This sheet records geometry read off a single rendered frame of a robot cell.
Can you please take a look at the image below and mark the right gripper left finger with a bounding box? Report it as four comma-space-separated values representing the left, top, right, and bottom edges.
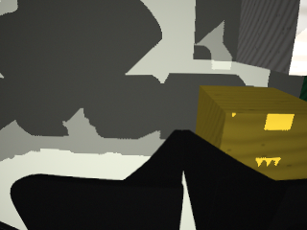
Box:
11, 129, 185, 230

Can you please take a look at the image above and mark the green cube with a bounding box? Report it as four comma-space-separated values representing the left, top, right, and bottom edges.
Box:
299, 76, 307, 102

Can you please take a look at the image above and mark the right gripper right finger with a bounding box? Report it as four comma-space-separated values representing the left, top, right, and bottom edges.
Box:
182, 129, 307, 230

